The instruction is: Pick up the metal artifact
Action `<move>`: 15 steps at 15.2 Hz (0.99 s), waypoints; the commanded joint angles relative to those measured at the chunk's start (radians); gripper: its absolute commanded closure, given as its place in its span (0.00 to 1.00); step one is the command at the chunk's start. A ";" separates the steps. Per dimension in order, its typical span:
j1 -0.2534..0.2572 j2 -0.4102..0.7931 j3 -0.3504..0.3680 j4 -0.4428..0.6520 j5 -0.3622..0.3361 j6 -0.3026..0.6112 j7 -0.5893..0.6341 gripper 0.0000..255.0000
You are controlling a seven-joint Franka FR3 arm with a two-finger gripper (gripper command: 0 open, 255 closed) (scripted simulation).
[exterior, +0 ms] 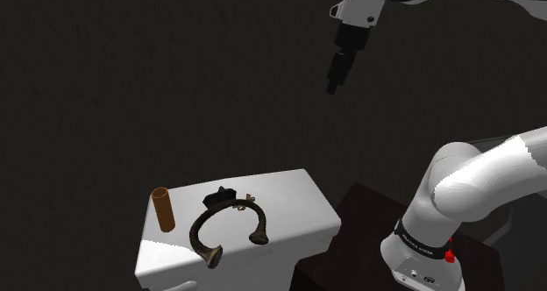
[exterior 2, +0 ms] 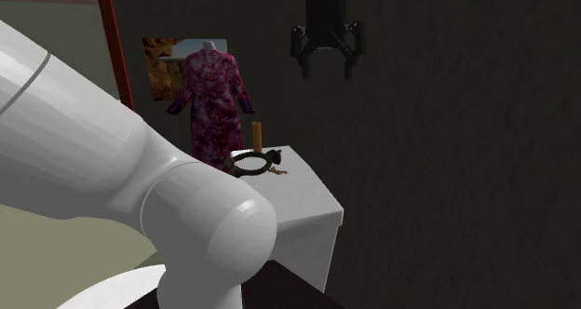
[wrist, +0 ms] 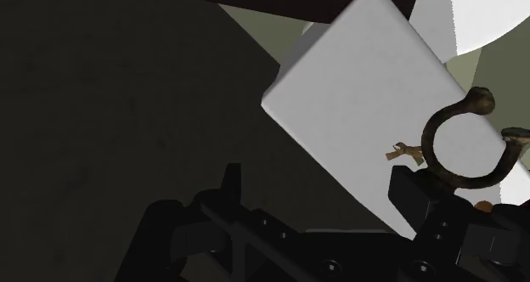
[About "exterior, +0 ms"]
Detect white toilet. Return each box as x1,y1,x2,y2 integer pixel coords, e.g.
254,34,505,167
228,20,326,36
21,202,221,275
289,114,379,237
134,168,343,291

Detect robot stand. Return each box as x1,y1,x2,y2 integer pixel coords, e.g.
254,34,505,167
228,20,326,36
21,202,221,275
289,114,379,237
288,181,501,291

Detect small black lumpy object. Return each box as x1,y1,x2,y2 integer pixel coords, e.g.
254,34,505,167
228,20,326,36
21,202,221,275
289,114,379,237
202,186,238,209

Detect brown cardboard tube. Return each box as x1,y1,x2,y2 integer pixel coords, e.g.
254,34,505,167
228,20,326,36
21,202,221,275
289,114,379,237
151,187,177,233

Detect dark bronze open bracelet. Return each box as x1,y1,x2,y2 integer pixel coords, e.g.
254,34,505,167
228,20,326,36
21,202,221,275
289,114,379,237
188,197,270,270

